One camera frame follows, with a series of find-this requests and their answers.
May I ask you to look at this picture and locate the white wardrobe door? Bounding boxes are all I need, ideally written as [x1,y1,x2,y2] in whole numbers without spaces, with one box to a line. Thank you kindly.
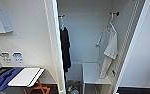
[43,0,67,94]
[114,0,150,94]

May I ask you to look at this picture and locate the black hanging garment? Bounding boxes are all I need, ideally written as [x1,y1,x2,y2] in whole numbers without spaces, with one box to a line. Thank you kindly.
[59,26,73,74]

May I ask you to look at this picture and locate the white wardrobe cabinet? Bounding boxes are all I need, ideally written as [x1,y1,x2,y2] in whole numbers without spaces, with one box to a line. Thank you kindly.
[43,0,150,94]

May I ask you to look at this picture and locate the white garment hanger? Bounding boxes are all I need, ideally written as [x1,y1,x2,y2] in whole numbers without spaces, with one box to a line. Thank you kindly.
[59,15,67,32]

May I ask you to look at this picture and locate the black wardrobe hook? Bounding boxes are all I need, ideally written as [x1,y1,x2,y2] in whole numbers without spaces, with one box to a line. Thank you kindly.
[57,13,66,19]
[108,11,121,17]

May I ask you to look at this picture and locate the white hanging shirt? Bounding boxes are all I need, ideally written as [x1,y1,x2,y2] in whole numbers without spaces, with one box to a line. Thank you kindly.
[96,22,120,80]

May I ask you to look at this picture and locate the grey storage bin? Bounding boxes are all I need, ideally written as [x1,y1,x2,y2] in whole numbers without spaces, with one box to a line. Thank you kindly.
[65,79,83,94]

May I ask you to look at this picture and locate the white flat board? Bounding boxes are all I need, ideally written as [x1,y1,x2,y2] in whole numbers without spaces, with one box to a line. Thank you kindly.
[7,67,46,89]

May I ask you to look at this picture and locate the blue moulded tray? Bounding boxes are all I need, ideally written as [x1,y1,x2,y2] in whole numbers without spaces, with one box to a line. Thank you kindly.
[0,67,25,92]

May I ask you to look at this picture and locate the wall socket with blue label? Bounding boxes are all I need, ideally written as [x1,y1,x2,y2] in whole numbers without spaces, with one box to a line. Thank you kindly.
[11,51,25,65]

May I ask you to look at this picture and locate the white wall socket plate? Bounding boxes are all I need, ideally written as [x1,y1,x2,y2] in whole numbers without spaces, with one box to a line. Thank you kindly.
[0,51,12,64]

